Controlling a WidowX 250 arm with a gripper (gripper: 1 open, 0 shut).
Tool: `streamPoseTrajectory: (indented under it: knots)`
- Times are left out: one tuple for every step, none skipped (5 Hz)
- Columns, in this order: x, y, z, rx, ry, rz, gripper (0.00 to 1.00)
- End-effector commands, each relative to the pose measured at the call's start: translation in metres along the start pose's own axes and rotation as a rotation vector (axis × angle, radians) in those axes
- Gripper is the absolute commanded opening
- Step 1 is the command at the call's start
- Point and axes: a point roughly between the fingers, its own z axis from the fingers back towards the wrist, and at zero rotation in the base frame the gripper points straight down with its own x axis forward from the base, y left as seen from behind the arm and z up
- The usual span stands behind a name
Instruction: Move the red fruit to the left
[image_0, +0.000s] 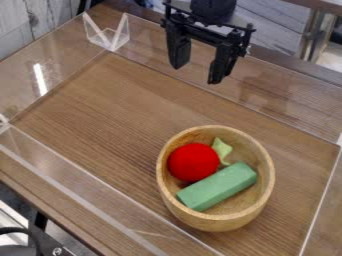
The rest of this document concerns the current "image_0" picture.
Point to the green rectangular block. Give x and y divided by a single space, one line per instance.
214 189

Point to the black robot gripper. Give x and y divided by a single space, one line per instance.
210 22

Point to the black table leg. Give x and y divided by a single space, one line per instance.
40 221

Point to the metal frame in background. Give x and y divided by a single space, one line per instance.
316 34

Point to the wooden bowl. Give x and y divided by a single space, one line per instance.
236 211

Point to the red plush fruit green leaf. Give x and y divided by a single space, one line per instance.
195 160

